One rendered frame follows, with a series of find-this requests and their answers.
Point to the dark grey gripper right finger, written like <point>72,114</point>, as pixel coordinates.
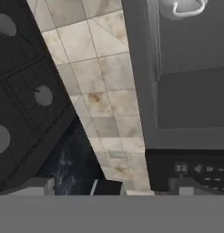
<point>183,185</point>

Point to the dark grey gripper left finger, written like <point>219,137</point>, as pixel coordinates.
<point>38,185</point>

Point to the grey cupboard door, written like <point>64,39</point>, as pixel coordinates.
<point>189,100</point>

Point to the black appliance with knobs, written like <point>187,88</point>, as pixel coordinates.
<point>189,165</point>

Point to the thin white bar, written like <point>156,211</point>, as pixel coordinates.
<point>93,187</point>

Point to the black hob with grey burners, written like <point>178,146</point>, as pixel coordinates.
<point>22,115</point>

